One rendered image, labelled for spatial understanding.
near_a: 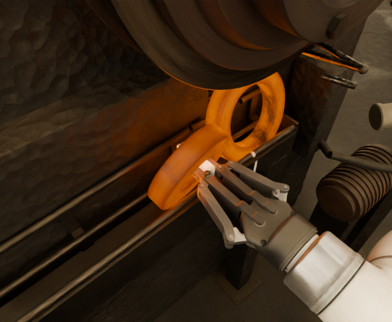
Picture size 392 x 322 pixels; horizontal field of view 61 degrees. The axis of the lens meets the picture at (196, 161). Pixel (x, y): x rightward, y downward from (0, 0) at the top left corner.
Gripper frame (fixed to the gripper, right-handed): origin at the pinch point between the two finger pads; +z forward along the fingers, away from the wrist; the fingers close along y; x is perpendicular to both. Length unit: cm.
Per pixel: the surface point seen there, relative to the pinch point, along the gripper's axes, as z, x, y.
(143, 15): 0.0, 26.3, -7.0
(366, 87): 20, -82, 154
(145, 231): -1.6, -6.0, -11.8
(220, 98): 4.2, 4.8, 9.2
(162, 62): -0.4, 21.1, -5.7
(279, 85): 1.9, 1.4, 22.7
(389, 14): 54, -87, 252
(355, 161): -14.2, -18.6, 37.7
